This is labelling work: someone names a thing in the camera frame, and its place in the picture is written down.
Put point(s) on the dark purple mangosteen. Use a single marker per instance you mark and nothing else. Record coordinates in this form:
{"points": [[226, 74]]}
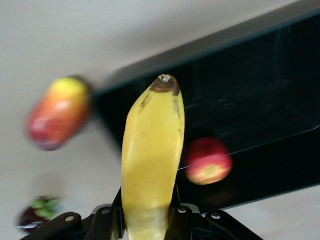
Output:
{"points": [[37, 215]]}

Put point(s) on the black plastic box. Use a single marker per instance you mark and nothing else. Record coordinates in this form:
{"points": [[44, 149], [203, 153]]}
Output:
{"points": [[250, 100]]}

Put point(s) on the red yellow mango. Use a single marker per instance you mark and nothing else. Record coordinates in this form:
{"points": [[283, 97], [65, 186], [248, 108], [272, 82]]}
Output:
{"points": [[60, 115]]}

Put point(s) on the small red apple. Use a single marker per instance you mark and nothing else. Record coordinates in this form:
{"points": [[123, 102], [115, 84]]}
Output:
{"points": [[208, 162]]}

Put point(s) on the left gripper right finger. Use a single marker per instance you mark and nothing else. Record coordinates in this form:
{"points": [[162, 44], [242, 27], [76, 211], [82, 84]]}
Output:
{"points": [[181, 222]]}

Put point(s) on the yellow banana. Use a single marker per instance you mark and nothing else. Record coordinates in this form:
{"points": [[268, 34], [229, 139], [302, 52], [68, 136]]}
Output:
{"points": [[152, 155]]}

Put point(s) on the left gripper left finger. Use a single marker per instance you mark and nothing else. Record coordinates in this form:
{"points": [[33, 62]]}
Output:
{"points": [[105, 222]]}

